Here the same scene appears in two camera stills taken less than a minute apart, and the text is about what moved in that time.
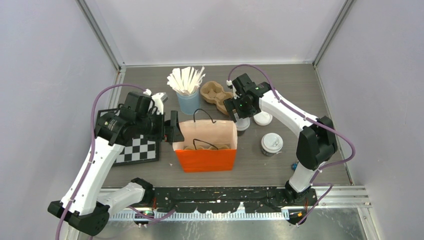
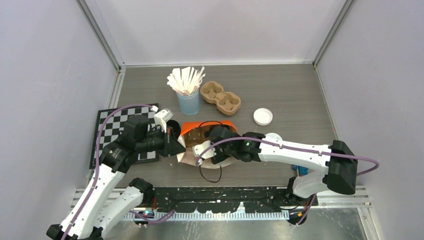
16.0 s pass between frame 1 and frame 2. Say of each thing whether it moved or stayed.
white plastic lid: stayed
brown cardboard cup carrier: stayed
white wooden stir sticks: stayed
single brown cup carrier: moved
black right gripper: moved
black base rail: stayed
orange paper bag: moved
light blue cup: stayed
